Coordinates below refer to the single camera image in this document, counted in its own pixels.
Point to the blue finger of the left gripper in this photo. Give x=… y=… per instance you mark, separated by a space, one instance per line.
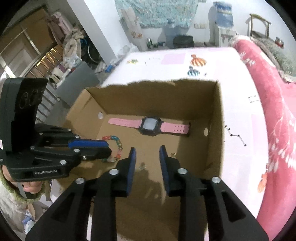
x=93 y=153
x=81 y=143

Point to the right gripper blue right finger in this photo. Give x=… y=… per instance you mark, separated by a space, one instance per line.
x=171 y=178

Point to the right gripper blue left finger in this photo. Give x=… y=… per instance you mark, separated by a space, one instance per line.
x=124 y=179

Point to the pink strap smart watch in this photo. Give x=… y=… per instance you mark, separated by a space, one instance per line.
x=150 y=126

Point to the person's left hand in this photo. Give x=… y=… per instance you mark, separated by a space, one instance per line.
x=32 y=187

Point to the brown cardboard box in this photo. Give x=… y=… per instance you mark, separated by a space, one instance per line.
x=148 y=213

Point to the grey storage box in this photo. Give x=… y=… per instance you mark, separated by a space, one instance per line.
x=82 y=77

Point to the pile of clothes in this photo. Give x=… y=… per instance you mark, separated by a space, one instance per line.
x=68 y=36

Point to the black waste bin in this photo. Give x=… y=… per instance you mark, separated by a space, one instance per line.
x=183 y=41

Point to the pink floral blanket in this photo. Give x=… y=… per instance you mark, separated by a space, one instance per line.
x=277 y=212

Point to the grey green pillow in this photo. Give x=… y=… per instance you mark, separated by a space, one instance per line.
x=284 y=61

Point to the blue water dispenser bottle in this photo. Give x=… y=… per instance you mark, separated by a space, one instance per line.
x=223 y=15

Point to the wooden chair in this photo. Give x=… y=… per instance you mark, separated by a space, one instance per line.
x=259 y=26

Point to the teal floral wall cloth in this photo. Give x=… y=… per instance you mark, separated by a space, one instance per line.
x=156 y=13

